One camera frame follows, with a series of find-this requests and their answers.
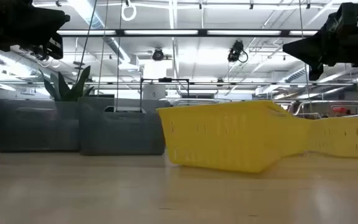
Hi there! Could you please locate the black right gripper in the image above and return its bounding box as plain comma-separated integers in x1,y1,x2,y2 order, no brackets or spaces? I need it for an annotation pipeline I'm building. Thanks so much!
282,26,358,82

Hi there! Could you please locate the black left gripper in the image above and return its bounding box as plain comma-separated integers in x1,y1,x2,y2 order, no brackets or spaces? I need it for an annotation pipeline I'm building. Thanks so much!
0,0,71,53

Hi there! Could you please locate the yellow slotted plastic basket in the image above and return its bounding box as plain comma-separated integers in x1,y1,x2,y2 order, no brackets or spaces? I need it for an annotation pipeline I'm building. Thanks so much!
305,116,358,159
156,100,311,174

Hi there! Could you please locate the small red object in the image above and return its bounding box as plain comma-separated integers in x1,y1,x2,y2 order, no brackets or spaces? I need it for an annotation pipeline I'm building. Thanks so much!
332,106,350,115

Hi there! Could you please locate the green potted plant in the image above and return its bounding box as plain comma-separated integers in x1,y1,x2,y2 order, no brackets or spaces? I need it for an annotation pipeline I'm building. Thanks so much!
38,65,95,103

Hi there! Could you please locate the smoky gray plastic bin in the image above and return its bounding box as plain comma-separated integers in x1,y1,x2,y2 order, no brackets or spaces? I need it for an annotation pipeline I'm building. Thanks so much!
78,96,171,156
0,98,81,153

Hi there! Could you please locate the black round ceiling fixture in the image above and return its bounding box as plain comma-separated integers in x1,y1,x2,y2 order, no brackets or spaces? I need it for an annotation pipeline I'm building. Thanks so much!
151,47,165,62

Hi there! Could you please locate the thin dark hanging cable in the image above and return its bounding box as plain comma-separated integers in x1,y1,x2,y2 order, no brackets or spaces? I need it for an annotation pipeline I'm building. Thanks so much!
75,0,99,82
96,0,109,96
298,0,313,118
114,0,124,112

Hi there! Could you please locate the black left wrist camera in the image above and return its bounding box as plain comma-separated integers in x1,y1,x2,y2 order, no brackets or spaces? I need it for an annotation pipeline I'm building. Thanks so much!
31,32,64,61

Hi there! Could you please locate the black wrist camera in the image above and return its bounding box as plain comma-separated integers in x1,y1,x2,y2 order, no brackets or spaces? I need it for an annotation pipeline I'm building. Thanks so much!
325,2,358,34
31,32,64,61

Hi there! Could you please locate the silver metal tube frame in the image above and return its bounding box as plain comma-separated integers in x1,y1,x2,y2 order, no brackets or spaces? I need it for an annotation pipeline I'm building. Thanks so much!
287,99,358,119

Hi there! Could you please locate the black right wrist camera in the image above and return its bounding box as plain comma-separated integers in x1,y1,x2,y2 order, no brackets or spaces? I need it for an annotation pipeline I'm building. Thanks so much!
325,2,358,34

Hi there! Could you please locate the black overhead camera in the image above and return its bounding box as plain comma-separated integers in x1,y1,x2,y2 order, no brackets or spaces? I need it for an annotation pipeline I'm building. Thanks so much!
227,39,249,64

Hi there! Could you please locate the black overhead frame bar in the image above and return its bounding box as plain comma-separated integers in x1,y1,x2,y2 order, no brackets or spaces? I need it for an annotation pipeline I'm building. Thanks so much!
56,28,321,39

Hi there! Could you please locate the silver ventilation duct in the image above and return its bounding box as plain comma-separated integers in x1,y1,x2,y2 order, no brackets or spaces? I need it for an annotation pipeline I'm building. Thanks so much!
68,0,140,71

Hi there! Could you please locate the white cable loop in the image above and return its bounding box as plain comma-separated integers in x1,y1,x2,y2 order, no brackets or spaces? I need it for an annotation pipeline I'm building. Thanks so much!
121,0,137,22

